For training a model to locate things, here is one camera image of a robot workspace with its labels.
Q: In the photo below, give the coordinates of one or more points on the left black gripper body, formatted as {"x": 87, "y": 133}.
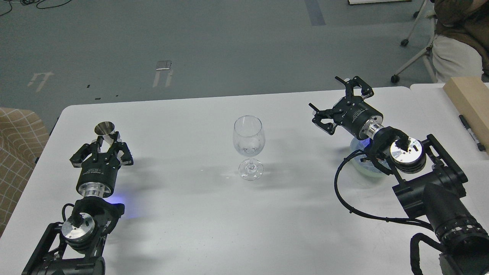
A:
{"x": 98, "y": 178}

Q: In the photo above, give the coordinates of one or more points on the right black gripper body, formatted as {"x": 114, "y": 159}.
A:
{"x": 353, "y": 117}

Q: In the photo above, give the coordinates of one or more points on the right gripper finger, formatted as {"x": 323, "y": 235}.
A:
{"x": 328, "y": 119}
{"x": 350, "y": 99}

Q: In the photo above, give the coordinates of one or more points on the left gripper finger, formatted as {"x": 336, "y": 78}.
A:
{"x": 90, "y": 150}
{"x": 123, "y": 153}

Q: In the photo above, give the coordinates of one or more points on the steel cone jigger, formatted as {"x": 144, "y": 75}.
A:
{"x": 106, "y": 131}

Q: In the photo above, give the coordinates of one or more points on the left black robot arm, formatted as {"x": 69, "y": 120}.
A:
{"x": 75, "y": 245}

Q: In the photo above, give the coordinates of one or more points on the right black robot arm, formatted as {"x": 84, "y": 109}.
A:
{"x": 430, "y": 182}

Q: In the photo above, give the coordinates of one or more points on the green bowl with ice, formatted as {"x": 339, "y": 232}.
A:
{"x": 365, "y": 167}

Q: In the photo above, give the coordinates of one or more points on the clear wine glass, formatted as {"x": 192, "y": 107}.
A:
{"x": 249, "y": 141}

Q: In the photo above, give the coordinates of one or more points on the beige checkered chair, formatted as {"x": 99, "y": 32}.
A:
{"x": 23, "y": 137}

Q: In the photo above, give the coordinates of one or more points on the rolling office chair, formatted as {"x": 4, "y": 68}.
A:
{"x": 425, "y": 11}

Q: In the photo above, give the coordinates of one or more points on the light wooden box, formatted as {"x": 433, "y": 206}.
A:
{"x": 471, "y": 98}

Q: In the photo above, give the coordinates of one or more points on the seated person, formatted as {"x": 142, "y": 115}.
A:
{"x": 461, "y": 43}

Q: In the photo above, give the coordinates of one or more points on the black marker pen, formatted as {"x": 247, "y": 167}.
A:
{"x": 466, "y": 125}

